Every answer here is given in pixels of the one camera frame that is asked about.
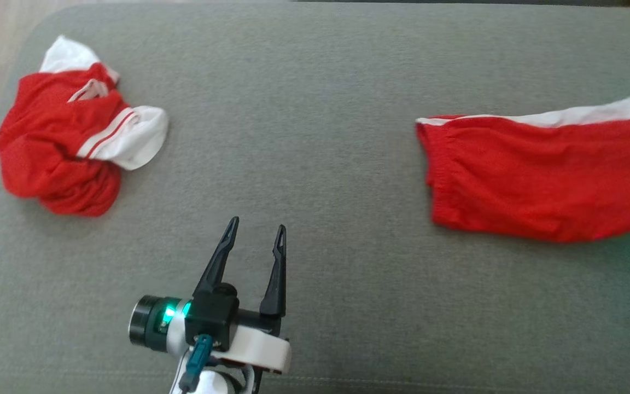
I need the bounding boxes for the teal plug left camera cable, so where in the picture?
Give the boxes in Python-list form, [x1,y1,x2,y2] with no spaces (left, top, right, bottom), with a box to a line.
[178,334,213,392]

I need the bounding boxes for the red white number 23 jersey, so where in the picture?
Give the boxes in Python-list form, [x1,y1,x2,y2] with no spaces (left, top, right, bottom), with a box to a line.
[0,34,170,217]

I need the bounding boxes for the red shorts with white stripe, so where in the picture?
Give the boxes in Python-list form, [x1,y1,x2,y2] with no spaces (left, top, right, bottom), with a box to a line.
[415,86,630,244]

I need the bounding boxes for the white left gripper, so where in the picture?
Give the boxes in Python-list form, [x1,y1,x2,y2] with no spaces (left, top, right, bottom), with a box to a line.
[192,216,293,378]

